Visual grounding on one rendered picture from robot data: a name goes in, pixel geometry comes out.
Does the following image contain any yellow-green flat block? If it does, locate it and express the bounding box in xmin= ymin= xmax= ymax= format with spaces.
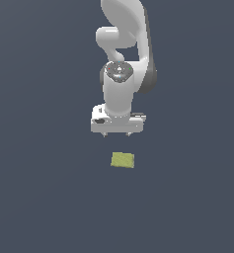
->
xmin=110 ymin=151 xmax=136 ymax=169

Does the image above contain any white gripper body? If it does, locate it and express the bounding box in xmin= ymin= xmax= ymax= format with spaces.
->
xmin=90 ymin=104 xmax=147 ymax=134

